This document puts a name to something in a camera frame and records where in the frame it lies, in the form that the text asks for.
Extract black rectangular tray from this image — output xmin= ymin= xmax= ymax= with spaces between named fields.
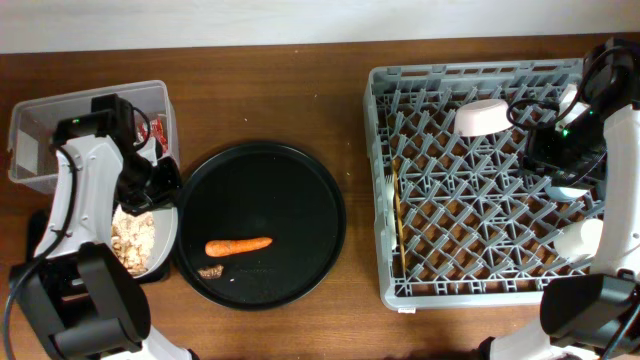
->
xmin=25 ymin=207 xmax=178 ymax=284

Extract rice and nut scraps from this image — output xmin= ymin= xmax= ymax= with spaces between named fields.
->
xmin=111 ymin=207 xmax=155 ymax=276

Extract brown food scrap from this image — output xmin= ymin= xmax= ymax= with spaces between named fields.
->
xmin=197 ymin=264 xmax=224 ymax=280

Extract grey plastic dishwasher rack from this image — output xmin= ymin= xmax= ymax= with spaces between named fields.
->
xmin=363 ymin=59 xmax=604 ymax=312

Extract white plastic fork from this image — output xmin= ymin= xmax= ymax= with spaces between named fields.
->
xmin=385 ymin=175 xmax=398 ymax=250

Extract white cup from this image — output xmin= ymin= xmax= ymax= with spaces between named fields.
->
xmin=553 ymin=218 xmax=603 ymax=262

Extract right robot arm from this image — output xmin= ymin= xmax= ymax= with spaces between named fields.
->
xmin=479 ymin=38 xmax=639 ymax=359

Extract blue cup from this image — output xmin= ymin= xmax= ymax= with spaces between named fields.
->
xmin=544 ymin=184 xmax=588 ymax=202

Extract orange carrot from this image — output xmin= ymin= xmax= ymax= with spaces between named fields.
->
xmin=205 ymin=237 xmax=273 ymax=258

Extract red sauce packet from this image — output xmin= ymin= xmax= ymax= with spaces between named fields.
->
xmin=137 ymin=117 xmax=169 ymax=155

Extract clear plastic waste bin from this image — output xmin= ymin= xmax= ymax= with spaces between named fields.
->
xmin=7 ymin=80 xmax=180 ymax=195

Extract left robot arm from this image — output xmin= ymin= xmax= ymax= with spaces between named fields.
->
xmin=5 ymin=94 xmax=196 ymax=359

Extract round black serving tray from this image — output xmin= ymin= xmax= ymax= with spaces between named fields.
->
xmin=173 ymin=142 xmax=347 ymax=311

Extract pink bowl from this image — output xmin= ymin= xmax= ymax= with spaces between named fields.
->
xmin=454 ymin=99 xmax=512 ymax=137

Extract grey plate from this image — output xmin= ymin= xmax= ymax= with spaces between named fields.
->
xmin=110 ymin=206 xmax=178 ymax=279

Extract wooden chopstick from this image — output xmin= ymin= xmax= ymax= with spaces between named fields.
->
xmin=392 ymin=159 xmax=407 ymax=276

